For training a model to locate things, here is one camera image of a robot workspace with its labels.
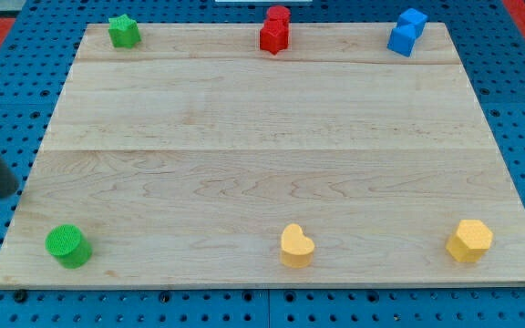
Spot green cylinder block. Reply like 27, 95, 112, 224
45, 224, 92, 269

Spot green star block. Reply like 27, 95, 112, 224
108, 14, 141, 48

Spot wooden board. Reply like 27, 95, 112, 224
0, 23, 525, 290

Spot red star block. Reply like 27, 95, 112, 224
259, 20, 289, 55

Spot yellow heart block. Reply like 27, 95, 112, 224
280, 223, 315, 269

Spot red cylinder block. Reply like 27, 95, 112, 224
266, 5, 291, 26

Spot blue cube block front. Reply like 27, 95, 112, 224
386, 25, 417, 57

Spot blue cube block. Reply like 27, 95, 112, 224
396, 8, 428, 38
386, 25, 417, 57

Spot blue cube block rear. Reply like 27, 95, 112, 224
396, 8, 428, 38

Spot yellow hexagon block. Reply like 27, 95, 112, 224
445, 220, 494, 263

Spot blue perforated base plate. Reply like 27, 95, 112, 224
0, 0, 525, 327

